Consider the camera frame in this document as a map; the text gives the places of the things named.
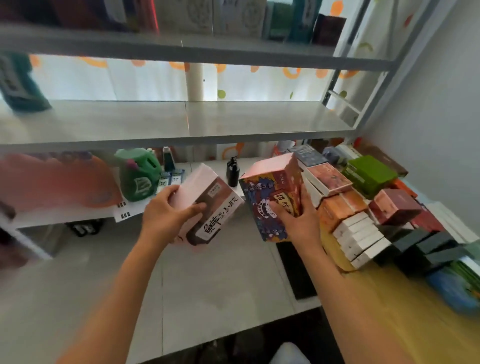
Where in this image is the person's right hand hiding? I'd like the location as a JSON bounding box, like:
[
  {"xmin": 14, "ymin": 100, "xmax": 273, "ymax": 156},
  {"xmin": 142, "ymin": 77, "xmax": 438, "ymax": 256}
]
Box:
[{"xmin": 269, "ymin": 185, "xmax": 327, "ymax": 252}]

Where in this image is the person's left hand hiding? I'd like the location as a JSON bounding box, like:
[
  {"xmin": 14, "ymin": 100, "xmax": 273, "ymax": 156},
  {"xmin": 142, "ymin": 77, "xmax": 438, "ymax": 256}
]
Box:
[{"xmin": 139, "ymin": 185, "xmax": 208, "ymax": 248}]

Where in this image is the brown and pink box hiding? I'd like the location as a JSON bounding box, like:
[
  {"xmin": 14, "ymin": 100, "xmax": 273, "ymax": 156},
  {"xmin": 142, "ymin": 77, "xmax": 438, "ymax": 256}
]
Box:
[{"xmin": 169, "ymin": 163, "xmax": 245, "ymax": 247}]

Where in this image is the colourful patterned box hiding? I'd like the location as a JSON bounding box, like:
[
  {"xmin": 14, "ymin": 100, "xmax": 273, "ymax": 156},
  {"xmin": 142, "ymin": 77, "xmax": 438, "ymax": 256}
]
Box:
[{"xmin": 238, "ymin": 152, "xmax": 304, "ymax": 242}]

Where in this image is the person's left forearm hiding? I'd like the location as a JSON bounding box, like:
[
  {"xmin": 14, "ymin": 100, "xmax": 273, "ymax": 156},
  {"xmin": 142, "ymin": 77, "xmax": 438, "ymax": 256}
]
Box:
[{"xmin": 56, "ymin": 234, "xmax": 177, "ymax": 364}]

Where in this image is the person's right forearm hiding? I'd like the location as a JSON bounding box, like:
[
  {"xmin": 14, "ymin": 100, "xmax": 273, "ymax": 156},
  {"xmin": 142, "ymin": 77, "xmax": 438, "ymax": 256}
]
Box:
[{"xmin": 292, "ymin": 240, "xmax": 417, "ymax": 364}]

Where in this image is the black pump bottle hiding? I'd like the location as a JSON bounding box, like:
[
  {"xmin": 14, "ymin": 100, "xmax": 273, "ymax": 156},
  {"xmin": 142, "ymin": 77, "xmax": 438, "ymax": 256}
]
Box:
[{"xmin": 226, "ymin": 156, "xmax": 241, "ymax": 187}]

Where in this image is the green tube bottle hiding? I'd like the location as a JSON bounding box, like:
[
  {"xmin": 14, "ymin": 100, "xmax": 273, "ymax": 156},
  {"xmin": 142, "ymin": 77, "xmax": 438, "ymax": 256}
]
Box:
[{"xmin": 162, "ymin": 146, "xmax": 176, "ymax": 173}]

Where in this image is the green detergent jug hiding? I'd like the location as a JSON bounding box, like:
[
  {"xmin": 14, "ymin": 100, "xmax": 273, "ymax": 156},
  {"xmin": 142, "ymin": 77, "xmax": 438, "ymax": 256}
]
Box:
[{"xmin": 114, "ymin": 148, "xmax": 163, "ymax": 202}]

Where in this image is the pile of assorted packaging boxes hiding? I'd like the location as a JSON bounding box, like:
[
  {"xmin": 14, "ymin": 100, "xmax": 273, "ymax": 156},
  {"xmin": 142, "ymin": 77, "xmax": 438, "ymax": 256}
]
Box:
[{"xmin": 275, "ymin": 139, "xmax": 480, "ymax": 316}]

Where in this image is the grey metal shelf unit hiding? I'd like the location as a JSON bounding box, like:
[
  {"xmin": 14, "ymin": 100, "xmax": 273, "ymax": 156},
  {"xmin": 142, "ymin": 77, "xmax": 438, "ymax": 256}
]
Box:
[{"xmin": 0, "ymin": 0, "xmax": 443, "ymax": 259}]

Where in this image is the black object under shelf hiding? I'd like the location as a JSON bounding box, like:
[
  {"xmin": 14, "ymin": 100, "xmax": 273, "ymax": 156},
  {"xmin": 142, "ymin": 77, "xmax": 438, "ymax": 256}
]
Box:
[{"xmin": 65, "ymin": 219, "xmax": 104, "ymax": 238}]

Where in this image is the white pole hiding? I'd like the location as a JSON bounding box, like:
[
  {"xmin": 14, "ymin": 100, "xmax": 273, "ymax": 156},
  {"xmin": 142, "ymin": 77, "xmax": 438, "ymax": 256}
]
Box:
[{"xmin": 185, "ymin": 62, "xmax": 205, "ymax": 102}]

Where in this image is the orange plastic bag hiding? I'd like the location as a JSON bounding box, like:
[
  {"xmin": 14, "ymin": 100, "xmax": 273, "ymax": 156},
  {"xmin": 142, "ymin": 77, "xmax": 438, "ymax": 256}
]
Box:
[{"xmin": 0, "ymin": 152, "xmax": 124, "ymax": 212}]

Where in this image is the white curtain with coloured circles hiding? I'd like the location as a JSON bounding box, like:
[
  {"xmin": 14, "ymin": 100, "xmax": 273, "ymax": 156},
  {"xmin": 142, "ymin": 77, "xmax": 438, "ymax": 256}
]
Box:
[{"xmin": 28, "ymin": 0, "xmax": 424, "ymax": 160}]

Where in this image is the white object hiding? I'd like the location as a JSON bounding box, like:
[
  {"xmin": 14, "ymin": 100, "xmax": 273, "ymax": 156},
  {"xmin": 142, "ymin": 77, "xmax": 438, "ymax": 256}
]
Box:
[{"xmin": 269, "ymin": 342, "xmax": 312, "ymax": 364}]

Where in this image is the row of boxes on shelf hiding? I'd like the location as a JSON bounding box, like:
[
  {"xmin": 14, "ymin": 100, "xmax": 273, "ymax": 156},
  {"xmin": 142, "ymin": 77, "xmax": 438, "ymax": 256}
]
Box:
[{"xmin": 0, "ymin": 0, "xmax": 347, "ymax": 46}]

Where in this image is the teal package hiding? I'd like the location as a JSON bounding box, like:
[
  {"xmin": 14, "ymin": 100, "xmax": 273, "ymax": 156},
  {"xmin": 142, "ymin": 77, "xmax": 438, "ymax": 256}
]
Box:
[{"xmin": 0, "ymin": 52, "xmax": 52, "ymax": 112}]

